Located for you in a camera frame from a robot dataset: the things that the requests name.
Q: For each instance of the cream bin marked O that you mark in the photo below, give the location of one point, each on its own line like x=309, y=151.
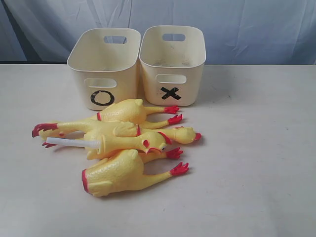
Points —
x=104, y=64

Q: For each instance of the rubber chicken bins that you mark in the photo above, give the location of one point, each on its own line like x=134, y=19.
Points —
x=130, y=110

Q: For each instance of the white backdrop cloth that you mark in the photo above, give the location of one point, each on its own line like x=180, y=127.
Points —
x=235, y=31

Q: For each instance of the whole rubber chicken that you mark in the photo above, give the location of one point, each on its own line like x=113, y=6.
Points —
x=182, y=135

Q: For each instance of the cream bin marked X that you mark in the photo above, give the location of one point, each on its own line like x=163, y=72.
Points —
x=172, y=60

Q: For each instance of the headless rubber chicken body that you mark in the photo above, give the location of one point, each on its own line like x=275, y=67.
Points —
x=125, y=172

